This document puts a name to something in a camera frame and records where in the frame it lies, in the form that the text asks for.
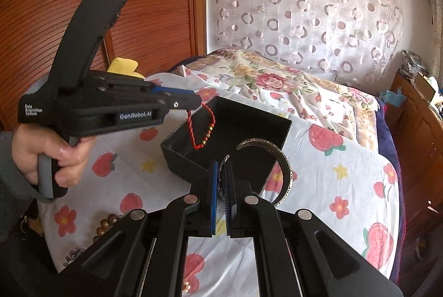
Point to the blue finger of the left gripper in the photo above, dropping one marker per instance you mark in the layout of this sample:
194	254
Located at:
173	92

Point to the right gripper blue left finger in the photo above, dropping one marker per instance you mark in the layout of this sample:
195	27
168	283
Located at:
213	195

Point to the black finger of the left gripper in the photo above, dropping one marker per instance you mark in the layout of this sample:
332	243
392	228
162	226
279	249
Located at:
182	102

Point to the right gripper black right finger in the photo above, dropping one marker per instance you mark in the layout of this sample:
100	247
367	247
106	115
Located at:
228	183

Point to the left grey sleeve forearm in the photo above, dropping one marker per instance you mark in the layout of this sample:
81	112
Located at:
16	193

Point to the black square jewelry box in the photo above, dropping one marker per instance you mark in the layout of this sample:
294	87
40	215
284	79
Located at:
235	122

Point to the person's left hand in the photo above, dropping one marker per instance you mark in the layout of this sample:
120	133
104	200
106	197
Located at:
30	141

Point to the yellow striped plush toy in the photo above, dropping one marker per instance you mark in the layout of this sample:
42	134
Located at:
125	67

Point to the red-brown wooden wardrobe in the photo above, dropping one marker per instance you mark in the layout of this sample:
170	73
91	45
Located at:
158	34

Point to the white strawberry print cloth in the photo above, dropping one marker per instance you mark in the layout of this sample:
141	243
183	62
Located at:
296	254

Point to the green gem brooch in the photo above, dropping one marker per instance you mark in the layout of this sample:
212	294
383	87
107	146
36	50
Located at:
72	255

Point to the sheer circle pattern curtain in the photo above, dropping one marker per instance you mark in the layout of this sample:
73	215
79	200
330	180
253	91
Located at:
356	39

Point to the wooden sideboard cabinet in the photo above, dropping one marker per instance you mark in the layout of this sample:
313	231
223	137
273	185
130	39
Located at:
417	136

